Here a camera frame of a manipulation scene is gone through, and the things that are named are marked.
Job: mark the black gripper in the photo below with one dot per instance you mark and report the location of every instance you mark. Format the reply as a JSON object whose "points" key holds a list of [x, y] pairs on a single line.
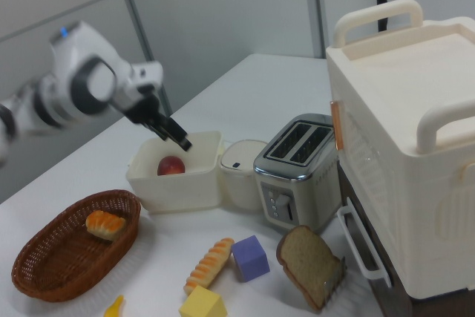
{"points": [[143, 109]]}

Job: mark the red apple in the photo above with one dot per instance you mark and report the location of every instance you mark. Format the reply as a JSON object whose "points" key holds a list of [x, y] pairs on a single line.
{"points": [[170, 166]]}

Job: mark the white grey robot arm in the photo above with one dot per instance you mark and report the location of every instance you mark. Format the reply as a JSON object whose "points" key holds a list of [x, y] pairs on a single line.
{"points": [[89, 83]]}

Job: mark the white square plastic container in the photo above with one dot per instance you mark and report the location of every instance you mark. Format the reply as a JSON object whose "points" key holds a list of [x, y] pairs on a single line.
{"points": [[178, 194]]}

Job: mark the small cream lidded bin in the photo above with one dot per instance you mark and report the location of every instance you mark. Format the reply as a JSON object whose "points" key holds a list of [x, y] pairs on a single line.
{"points": [[237, 183]]}

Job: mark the short orange striped bread roll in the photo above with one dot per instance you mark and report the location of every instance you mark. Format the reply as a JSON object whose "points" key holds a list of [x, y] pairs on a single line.
{"points": [[105, 225]]}

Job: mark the long orange striped bread roll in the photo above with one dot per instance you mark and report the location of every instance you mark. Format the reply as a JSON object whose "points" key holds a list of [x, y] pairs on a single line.
{"points": [[208, 265]]}

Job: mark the cream silver two-slot toaster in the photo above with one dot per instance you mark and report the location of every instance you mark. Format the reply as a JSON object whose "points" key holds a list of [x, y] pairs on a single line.
{"points": [[304, 191]]}

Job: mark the purple foam cube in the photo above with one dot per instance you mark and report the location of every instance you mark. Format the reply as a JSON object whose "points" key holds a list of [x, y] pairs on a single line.
{"points": [[252, 257]]}

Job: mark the copper latch strip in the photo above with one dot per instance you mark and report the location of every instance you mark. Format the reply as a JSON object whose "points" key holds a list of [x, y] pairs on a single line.
{"points": [[337, 127]]}

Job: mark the brown wicker basket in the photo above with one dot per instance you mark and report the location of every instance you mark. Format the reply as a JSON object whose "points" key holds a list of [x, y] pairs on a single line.
{"points": [[55, 265]]}

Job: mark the yellow foam cube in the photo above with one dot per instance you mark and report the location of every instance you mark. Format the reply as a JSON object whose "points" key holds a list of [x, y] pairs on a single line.
{"points": [[202, 304]]}

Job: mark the yellow banana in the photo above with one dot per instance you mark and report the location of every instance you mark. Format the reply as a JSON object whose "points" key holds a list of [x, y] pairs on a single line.
{"points": [[115, 309]]}

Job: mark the brown bread slice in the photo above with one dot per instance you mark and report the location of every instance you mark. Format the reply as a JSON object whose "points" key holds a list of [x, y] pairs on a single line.
{"points": [[304, 261]]}

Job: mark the large white toy oven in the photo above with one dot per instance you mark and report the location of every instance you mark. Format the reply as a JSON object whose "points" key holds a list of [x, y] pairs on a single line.
{"points": [[401, 109]]}

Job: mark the dark brown cabinet box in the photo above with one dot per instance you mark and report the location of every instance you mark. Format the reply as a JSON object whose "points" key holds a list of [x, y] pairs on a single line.
{"points": [[382, 306]]}

